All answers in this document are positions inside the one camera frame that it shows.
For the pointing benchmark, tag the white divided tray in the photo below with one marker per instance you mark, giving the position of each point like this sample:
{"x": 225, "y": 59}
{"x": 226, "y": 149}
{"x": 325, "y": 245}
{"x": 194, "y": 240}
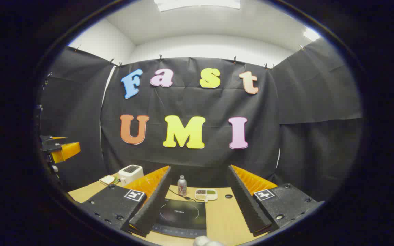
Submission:
{"x": 206, "y": 197}

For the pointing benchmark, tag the sandwich with lettuce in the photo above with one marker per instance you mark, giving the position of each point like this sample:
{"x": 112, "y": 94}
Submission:
{"x": 107, "y": 180}

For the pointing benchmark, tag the white toaster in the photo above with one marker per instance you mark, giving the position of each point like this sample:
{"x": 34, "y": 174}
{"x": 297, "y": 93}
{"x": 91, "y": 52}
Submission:
{"x": 130, "y": 174}

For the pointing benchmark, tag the row of black cloth clips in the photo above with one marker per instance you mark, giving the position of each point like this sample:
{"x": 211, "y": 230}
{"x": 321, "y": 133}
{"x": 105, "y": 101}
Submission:
{"x": 160, "y": 57}

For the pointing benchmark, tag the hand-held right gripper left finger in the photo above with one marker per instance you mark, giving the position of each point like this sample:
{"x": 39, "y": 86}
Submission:
{"x": 152, "y": 205}

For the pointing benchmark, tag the dark red beans portion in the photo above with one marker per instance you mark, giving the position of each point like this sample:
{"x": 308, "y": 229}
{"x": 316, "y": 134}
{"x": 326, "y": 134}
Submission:
{"x": 200, "y": 192}

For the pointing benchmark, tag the pale green rectangular plate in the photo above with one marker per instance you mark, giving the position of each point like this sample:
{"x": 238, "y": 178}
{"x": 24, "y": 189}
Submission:
{"x": 116, "y": 181}

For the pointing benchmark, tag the silver bottle with colourful label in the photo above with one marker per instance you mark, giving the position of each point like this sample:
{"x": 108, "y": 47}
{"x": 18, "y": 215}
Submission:
{"x": 182, "y": 187}

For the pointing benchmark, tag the black induction cooktop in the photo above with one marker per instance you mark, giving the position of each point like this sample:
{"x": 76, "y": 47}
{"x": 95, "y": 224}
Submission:
{"x": 183, "y": 213}

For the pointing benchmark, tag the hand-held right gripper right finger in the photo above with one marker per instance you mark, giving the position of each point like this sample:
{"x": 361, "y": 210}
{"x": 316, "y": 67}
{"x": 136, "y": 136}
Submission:
{"x": 248, "y": 208}

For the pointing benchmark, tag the ceiling light panel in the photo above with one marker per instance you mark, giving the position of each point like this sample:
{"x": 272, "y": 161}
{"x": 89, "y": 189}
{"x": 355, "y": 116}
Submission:
{"x": 311, "y": 34}

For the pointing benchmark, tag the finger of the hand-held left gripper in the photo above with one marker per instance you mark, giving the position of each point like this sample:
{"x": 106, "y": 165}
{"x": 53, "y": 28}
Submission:
{"x": 55, "y": 140}
{"x": 68, "y": 150}

